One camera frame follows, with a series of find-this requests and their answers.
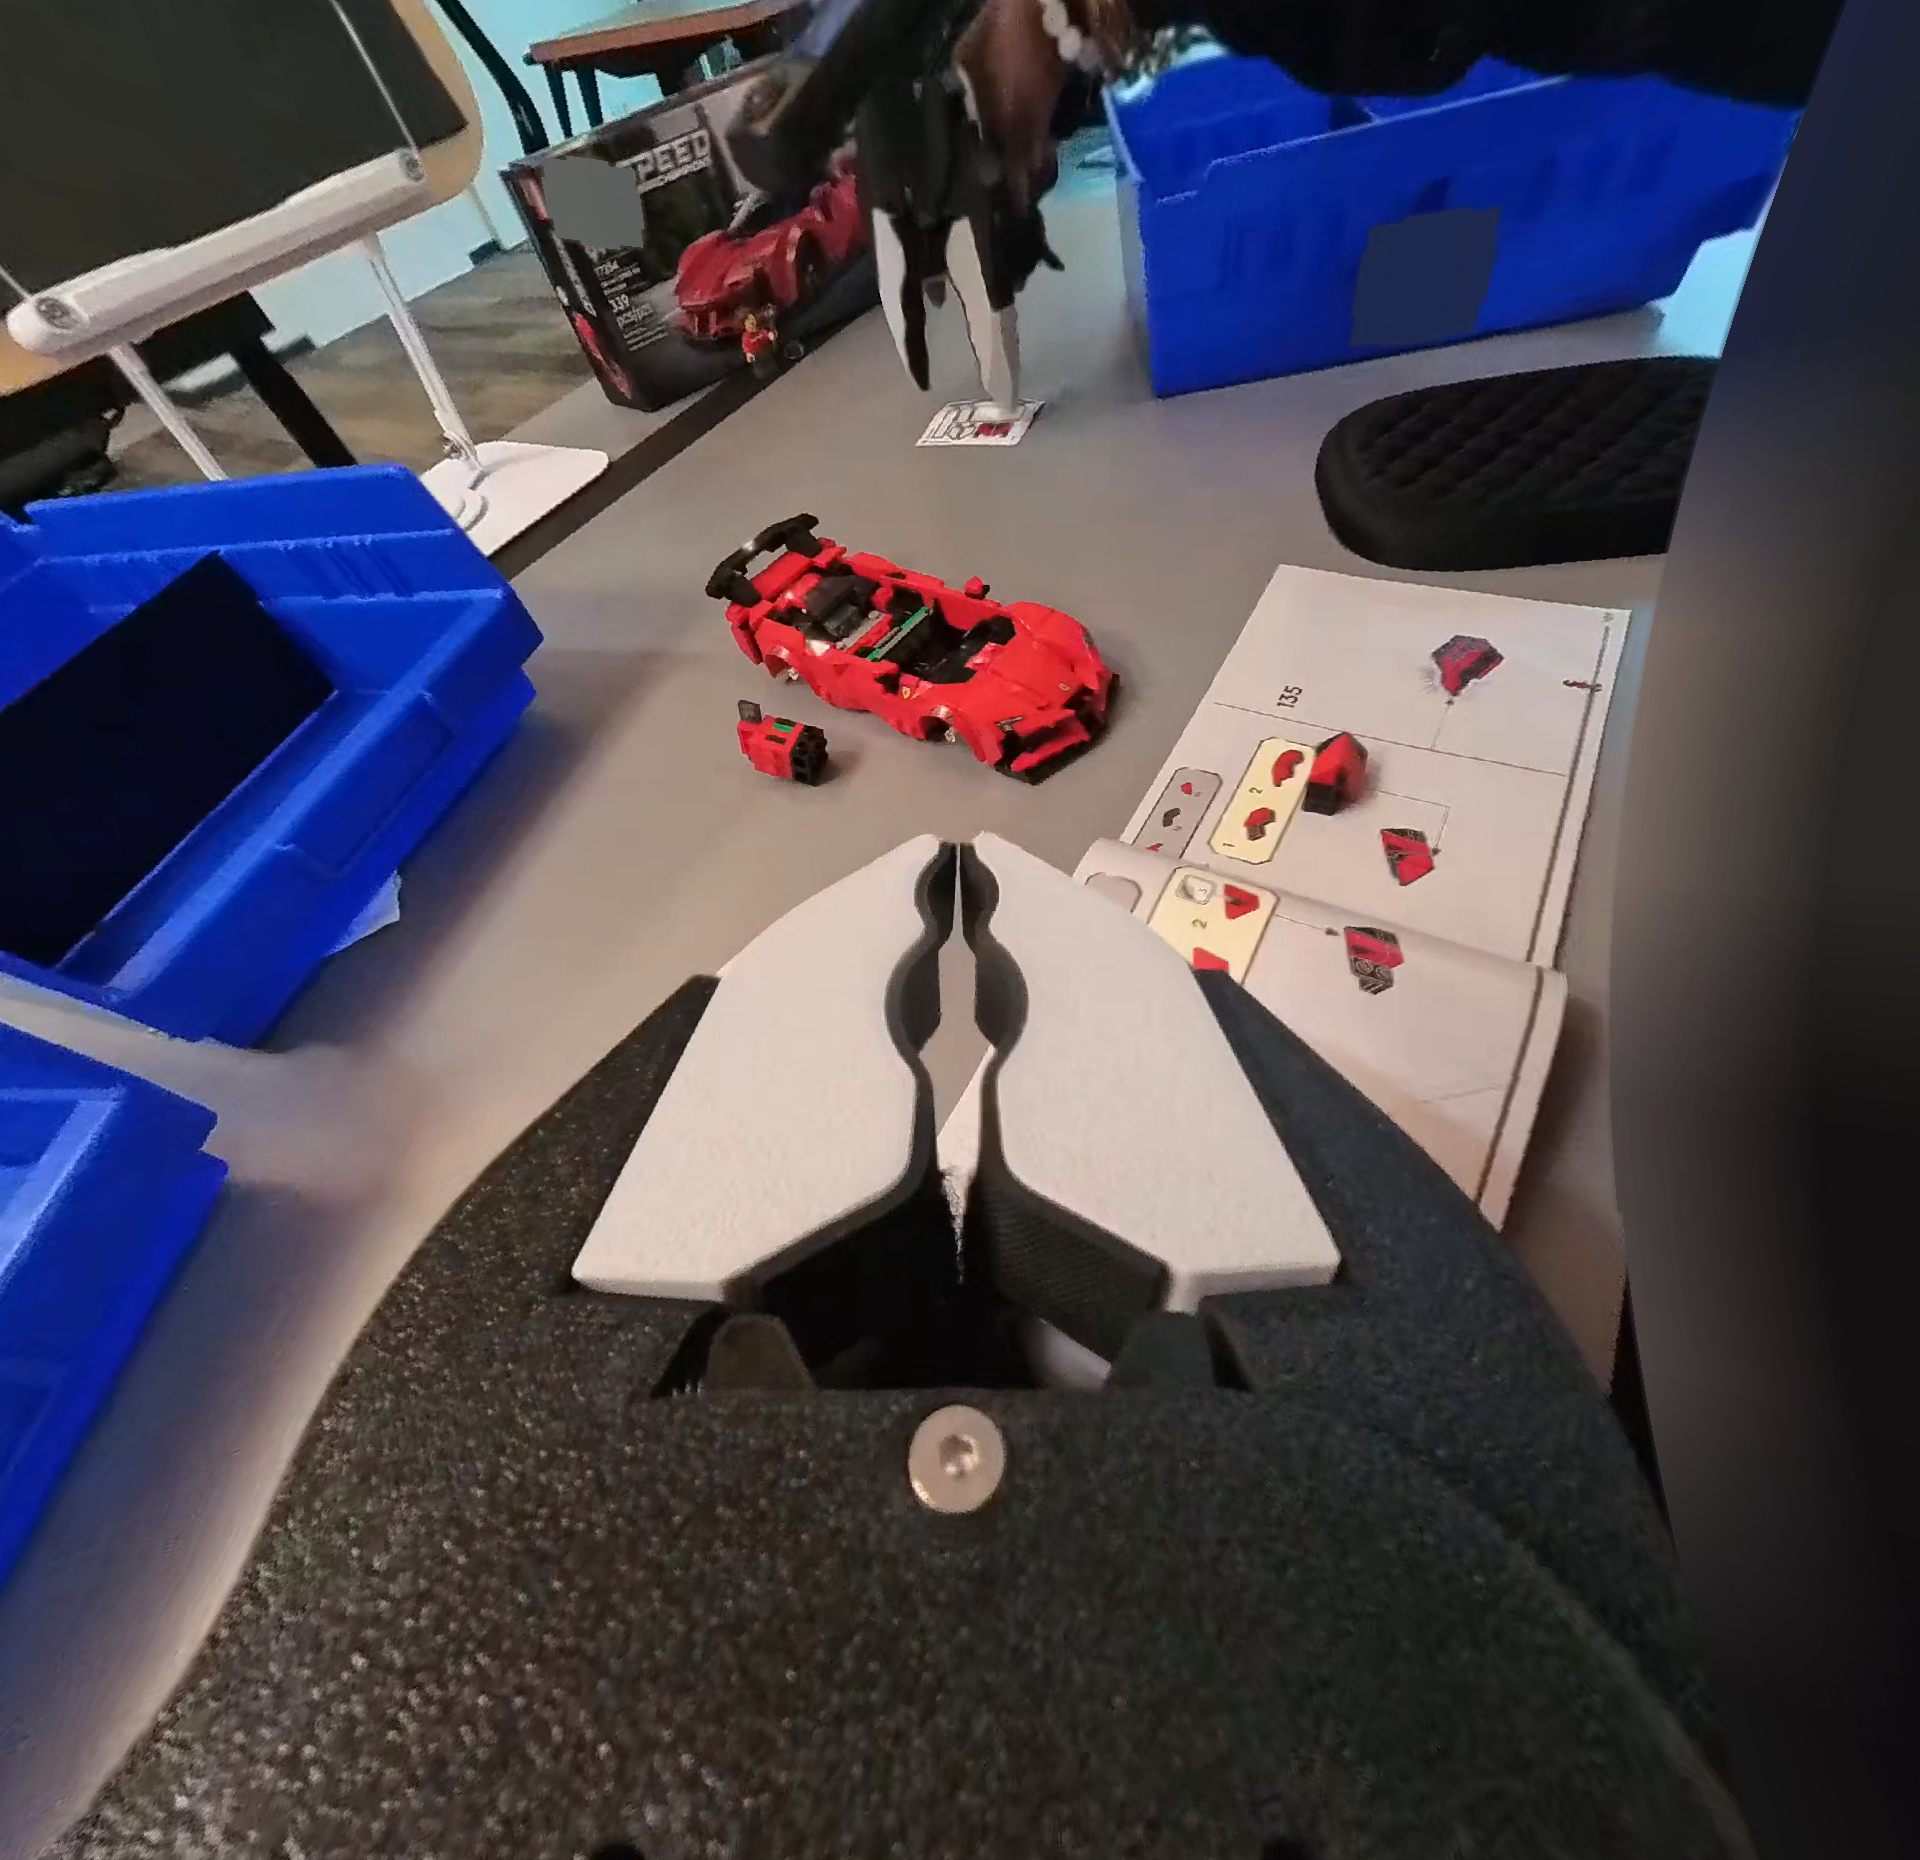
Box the small red lego assembly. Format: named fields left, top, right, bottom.
left=732, top=698, right=834, bottom=784

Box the black lego set box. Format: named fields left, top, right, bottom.
left=503, top=58, right=886, bottom=414

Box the black padded armrest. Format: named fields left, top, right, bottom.
left=1313, top=355, right=1720, bottom=573

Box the person's right hand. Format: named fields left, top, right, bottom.
left=954, top=0, right=1120, bottom=214

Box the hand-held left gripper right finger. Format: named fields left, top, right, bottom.
left=933, top=832, right=1345, bottom=1315

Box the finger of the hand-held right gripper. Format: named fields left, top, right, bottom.
left=944, top=220, right=1030, bottom=409
left=872, top=214, right=954, bottom=395

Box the brown background table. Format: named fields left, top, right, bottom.
left=529, top=0, right=842, bottom=143

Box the white board stand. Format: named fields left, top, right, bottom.
left=4, top=145, right=613, bottom=530

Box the black board with wooden rim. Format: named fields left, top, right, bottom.
left=0, top=0, right=485, bottom=309

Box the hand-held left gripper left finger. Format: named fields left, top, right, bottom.
left=570, top=836, right=942, bottom=1307

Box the red lego car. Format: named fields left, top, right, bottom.
left=706, top=513, right=1122, bottom=792

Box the lego instruction booklet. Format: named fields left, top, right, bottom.
left=1072, top=563, right=1634, bottom=1231

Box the white paper sheet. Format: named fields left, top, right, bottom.
left=318, top=866, right=406, bottom=969

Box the large blue plastic bin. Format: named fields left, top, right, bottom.
left=1104, top=53, right=1803, bottom=401

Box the beaded bracelet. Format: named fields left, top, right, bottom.
left=1028, top=0, right=1145, bottom=72

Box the black chair frame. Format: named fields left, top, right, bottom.
left=394, top=0, right=553, bottom=158

